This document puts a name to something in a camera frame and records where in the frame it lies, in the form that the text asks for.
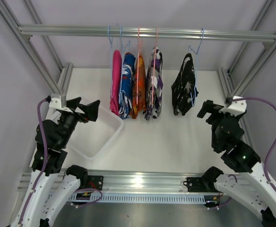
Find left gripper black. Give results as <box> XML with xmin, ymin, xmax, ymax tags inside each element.
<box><xmin>58</xmin><ymin>97</ymin><xmax>100</xmax><ymax>147</ymax></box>

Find blue hanger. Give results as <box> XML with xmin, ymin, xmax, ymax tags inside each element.
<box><xmin>119</xmin><ymin>26</ymin><xmax>130</xmax><ymax>104</ymax></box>
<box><xmin>188</xmin><ymin>28</ymin><xmax>205</xmax><ymax>107</ymax></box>

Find black white patterned trousers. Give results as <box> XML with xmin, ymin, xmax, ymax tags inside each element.
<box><xmin>171</xmin><ymin>53</ymin><xmax>198</xmax><ymax>116</ymax></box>

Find purple grey patterned trousers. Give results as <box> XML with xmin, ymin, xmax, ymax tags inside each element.
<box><xmin>144</xmin><ymin>47</ymin><xmax>163</xmax><ymax>121</ymax></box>

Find pink hanger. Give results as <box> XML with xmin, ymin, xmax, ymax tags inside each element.
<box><xmin>136</xmin><ymin>27</ymin><xmax>142</xmax><ymax>105</ymax></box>
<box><xmin>151</xmin><ymin>27</ymin><xmax>158</xmax><ymax>107</ymax></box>

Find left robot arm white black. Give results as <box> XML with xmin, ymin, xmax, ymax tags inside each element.
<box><xmin>11</xmin><ymin>94</ymin><xmax>103</xmax><ymax>227</ymax></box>

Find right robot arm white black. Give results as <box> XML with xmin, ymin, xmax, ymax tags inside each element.
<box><xmin>197</xmin><ymin>96</ymin><xmax>276</xmax><ymax>227</ymax></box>

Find blue white patterned trousers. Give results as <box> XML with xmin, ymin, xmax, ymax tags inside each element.
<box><xmin>119</xmin><ymin>52</ymin><xmax>136</xmax><ymax>119</ymax></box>

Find orange patterned trousers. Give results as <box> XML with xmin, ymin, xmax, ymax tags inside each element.
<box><xmin>131</xmin><ymin>53</ymin><xmax>146</xmax><ymax>119</ymax></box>

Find pink trousers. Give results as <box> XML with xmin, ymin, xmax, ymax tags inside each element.
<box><xmin>110</xmin><ymin>50</ymin><xmax>122</xmax><ymax>116</ymax></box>

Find white plastic basket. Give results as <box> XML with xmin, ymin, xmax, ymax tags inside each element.
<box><xmin>67</xmin><ymin>105</ymin><xmax>124</xmax><ymax>161</ymax></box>

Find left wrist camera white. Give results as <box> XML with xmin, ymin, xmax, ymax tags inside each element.
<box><xmin>49</xmin><ymin>93</ymin><xmax>68</xmax><ymax>111</ymax></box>

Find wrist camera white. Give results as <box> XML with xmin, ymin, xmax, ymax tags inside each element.
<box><xmin>219</xmin><ymin>96</ymin><xmax>247</xmax><ymax>116</ymax></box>
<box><xmin>49</xmin><ymin>93</ymin><xmax>68</xmax><ymax>111</ymax></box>

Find left aluminium frame post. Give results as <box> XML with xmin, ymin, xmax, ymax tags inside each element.
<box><xmin>0</xmin><ymin>0</ymin><xmax>74</xmax><ymax>94</ymax></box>

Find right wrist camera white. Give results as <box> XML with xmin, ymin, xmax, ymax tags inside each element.
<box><xmin>219</xmin><ymin>96</ymin><xmax>247</xmax><ymax>116</ymax></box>

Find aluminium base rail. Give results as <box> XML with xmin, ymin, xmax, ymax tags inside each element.
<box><xmin>17</xmin><ymin>169</ymin><xmax>257</xmax><ymax>193</ymax></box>

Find aluminium hanging rail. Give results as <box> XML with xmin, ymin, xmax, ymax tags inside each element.
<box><xmin>18</xmin><ymin>24</ymin><xmax>276</xmax><ymax>43</ymax></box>

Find slotted cable duct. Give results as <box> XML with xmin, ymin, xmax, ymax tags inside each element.
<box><xmin>45</xmin><ymin>192</ymin><xmax>208</xmax><ymax>204</ymax></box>

